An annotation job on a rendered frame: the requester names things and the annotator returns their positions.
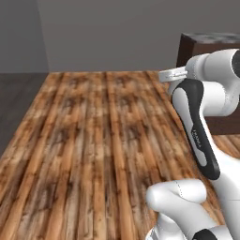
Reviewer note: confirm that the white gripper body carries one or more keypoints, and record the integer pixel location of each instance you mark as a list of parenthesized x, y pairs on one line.
[(171, 75)]

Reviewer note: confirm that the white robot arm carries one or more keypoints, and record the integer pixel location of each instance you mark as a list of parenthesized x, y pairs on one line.
[(206, 100)]

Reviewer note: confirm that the dark brown kitchen island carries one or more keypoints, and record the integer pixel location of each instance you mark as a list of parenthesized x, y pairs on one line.
[(203, 43)]

